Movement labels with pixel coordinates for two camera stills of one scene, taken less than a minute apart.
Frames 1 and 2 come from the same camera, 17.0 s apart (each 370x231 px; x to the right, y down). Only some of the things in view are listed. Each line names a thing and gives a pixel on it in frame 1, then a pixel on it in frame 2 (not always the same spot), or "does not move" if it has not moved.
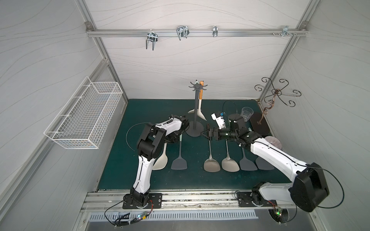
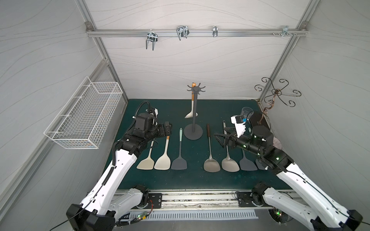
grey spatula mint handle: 246,165 does not move
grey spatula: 179,163 does not move
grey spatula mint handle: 262,164 does not move
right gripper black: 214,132 to 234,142
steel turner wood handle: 211,164 does not move
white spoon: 201,90 to 190,114
